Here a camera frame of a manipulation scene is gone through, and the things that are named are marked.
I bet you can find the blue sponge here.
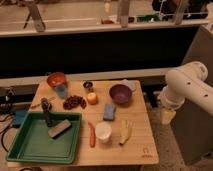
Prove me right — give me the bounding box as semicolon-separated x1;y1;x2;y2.
103;104;116;121

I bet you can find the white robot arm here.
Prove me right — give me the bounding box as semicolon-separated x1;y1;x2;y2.
158;61;213;125

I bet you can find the purple bowl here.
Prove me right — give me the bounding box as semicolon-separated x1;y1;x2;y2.
109;84;132;105

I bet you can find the red bowl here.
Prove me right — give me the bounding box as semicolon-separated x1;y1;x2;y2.
46;72;67;88

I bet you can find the grey cloth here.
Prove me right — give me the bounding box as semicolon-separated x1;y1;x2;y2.
122;79;136;92

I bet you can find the white cup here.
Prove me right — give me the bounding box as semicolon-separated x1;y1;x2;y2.
95;122;112;143

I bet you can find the orange carrot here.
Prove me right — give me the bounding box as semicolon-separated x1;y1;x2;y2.
88;122;96;148

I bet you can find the orange apple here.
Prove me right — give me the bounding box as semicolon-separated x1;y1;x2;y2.
87;92;98;105

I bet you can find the small metal cup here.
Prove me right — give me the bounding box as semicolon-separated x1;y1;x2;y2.
83;81;93;92

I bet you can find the bunch of dark grapes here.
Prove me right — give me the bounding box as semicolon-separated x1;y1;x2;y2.
63;95;87;110

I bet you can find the grey rectangular block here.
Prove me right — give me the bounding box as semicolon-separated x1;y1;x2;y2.
48;119;71;138

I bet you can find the black brush tool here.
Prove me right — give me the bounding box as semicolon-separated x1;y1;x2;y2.
41;98;52;127

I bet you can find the green plastic tray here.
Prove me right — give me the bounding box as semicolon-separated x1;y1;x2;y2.
6;112;82;164

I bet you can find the blue box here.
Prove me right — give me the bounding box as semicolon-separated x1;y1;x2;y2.
12;110;27;128

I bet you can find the black cable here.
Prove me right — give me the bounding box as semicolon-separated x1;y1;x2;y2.
0;113;14;153

